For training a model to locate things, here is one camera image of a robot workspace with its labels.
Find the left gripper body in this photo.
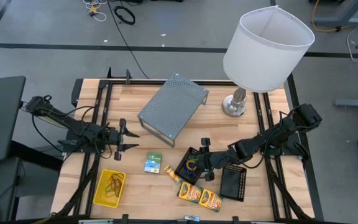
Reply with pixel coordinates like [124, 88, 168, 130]
[106, 117, 127, 162]

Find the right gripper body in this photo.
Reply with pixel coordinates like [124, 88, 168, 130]
[200, 138, 238, 183]

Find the blue plastic ring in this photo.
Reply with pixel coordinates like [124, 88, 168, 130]
[183, 163, 200, 175]

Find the yellow plastic ring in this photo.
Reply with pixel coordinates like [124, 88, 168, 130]
[185, 159, 199, 172]

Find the black slotted plastic basket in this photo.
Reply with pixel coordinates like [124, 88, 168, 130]
[173, 146, 206, 186]
[219, 164, 248, 203]

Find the yellow green Crayola crayon box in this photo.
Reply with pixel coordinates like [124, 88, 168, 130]
[177, 181, 204, 205]
[198, 189, 224, 213]

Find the green yellow card box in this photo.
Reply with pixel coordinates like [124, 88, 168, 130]
[144, 151, 163, 174]

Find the small crayon pack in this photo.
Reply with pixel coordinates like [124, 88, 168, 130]
[163, 164, 181, 184]

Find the grey cable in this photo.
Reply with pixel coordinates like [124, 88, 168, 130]
[103, 172, 126, 199]

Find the green rubber band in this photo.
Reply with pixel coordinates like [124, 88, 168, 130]
[104, 180, 121, 195]

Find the grey perforated metal riser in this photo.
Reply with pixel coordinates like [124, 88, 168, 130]
[137, 73, 209, 149]

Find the orange rubber band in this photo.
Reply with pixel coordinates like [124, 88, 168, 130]
[106, 174, 124, 200]

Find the black desk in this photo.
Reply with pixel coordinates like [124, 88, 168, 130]
[0, 75, 27, 166]

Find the grey desk foot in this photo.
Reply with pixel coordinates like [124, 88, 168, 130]
[334, 98, 358, 110]

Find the yellow plastic tray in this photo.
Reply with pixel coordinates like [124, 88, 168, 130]
[92, 169, 127, 209]

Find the white shade silver lamp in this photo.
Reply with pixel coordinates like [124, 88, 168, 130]
[222, 4, 316, 118]

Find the black table frame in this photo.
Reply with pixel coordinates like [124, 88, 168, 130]
[50, 67, 324, 224]

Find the long black floor cable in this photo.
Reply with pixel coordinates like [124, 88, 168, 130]
[106, 0, 150, 80]

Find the coiled black cable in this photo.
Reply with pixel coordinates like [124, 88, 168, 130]
[113, 5, 136, 26]

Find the white cable bundle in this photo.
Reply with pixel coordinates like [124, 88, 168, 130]
[82, 0, 108, 22]

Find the yellow floor cable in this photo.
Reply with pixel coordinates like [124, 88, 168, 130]
[311, 0, 358, 34]

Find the grey desk frame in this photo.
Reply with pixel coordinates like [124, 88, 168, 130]
[309, 0, 358, 27]

